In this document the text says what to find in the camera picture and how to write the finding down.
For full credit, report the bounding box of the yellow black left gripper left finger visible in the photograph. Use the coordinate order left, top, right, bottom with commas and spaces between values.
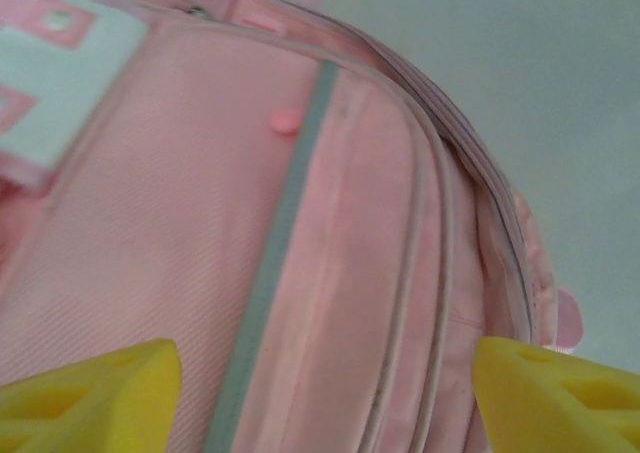
0, 337, 184, 453

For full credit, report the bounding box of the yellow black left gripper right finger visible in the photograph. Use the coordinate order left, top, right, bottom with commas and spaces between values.
472, 335, 640, 453

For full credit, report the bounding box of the pink backpack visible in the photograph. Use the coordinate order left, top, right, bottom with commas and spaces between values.
0, 0, 586, 453

